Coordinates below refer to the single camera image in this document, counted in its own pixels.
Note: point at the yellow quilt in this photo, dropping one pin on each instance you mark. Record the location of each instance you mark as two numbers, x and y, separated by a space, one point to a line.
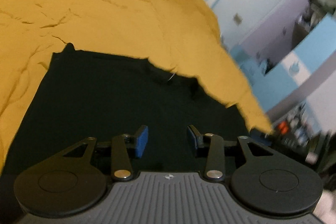
105 8

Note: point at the wall switch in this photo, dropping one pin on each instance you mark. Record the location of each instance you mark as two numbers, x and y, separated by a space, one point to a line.
237 18

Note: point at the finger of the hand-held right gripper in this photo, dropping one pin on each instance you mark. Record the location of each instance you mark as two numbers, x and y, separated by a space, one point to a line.
260 137

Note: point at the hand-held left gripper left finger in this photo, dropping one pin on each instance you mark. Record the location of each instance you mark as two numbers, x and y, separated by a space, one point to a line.
141 141

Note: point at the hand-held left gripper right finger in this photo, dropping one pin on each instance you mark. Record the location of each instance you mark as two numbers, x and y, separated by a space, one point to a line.
192 138

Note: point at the white and blue wardrobe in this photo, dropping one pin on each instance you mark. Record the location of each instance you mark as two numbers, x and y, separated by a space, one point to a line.
296 56

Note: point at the black long-sleeve sweater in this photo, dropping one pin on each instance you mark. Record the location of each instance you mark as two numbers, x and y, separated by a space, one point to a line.
105 98

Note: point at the red toy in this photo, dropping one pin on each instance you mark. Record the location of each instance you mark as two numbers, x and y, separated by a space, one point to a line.
282 127

